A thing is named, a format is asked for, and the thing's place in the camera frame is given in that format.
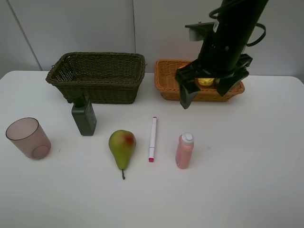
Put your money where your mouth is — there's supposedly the translucent pink plastic cup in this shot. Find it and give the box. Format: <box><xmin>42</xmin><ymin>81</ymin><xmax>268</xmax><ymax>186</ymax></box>
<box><xmin>5</xmin><ymin>117</ymin><xmax>51</xmax><ymax>160</ymax></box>

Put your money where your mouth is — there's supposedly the orange wicker basket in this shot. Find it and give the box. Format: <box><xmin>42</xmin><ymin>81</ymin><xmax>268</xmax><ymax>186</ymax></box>
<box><xmin>154</xmin><ymin>59</ymin><xmax>245</xmax><ymax>102</ymax></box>

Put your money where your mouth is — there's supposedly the yellow lemon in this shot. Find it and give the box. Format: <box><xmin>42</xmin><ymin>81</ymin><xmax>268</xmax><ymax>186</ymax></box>
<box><xmin>197</xmin><ymin>78</ymin><xmax>214</xmax><ymax>87</ymax></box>

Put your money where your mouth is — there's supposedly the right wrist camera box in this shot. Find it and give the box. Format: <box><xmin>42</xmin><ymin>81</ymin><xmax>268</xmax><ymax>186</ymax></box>
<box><xmin>185</xmin><ymin>22</ymin><xmax>215</xmax><ymax>41</ymax></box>

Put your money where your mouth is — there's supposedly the dark green pump bottle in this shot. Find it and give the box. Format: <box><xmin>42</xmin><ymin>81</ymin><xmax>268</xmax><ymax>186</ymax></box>
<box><xmin>71</xmin><ymin>91</ymin><xmax>97</xmax><ymax>136</ymax></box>

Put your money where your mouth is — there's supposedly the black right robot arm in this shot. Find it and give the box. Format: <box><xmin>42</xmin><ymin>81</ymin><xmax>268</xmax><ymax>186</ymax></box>
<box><xmin>175</xmin><ymin>0</ymin><xmax>267</xmax><ymax>109</ymax></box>

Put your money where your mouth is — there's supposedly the white pink marker pen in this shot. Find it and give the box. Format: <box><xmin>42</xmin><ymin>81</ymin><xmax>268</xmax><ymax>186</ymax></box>
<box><xmin>149</xmin><ymin>117</ymin><xmax>157</xmax><ymax>162</ymax></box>

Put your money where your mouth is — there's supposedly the dark brown wicker basket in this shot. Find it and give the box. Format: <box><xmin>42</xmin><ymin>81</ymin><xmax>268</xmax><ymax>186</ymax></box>
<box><xmin>46</xmin><ymin>52</ymin><xmax>145</xmax><ymax>105</ymax></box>

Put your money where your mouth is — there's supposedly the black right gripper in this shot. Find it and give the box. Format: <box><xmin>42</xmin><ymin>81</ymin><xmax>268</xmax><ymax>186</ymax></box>
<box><xmin>175</xmin><ymin>35</ymin><xmax>252</xmax><ymax>109</ymax></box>

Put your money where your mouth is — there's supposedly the pink lotion bottle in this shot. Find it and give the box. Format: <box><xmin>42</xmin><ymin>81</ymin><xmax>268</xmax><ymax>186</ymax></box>
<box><xmin>175</xmin><ymin>133</ymin><xmax>194</xmax><ymax>169</ymax></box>

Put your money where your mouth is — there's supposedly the green red pear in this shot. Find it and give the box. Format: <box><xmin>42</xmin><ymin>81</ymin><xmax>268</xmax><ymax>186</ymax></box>
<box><xmin>108</xmin><ymin>130</ymin><xmax>136</xmax><ymax>180</ymax></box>

